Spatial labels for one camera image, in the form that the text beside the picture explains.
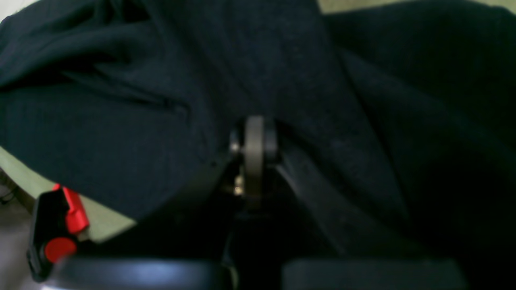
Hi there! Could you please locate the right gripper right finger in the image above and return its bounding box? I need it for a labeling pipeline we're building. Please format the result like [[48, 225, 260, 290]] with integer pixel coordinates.
[[243, 116, 424, 259]]

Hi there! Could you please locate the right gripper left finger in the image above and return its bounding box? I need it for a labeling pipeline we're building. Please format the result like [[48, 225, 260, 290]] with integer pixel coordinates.
[[137, 125, 244, 258]]

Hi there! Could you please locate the dark navy T-shirt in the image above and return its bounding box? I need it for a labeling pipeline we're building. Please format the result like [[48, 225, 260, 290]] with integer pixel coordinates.
[[0, 0, 516, 282]]

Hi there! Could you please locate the light green table cloth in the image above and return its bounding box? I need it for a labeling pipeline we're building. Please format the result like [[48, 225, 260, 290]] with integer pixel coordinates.
[[0, 0, 516, 244]]

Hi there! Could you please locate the blue handled centre clamp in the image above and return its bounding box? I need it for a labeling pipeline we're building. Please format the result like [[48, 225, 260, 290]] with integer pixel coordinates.
[[26, 184, 90, 283]]

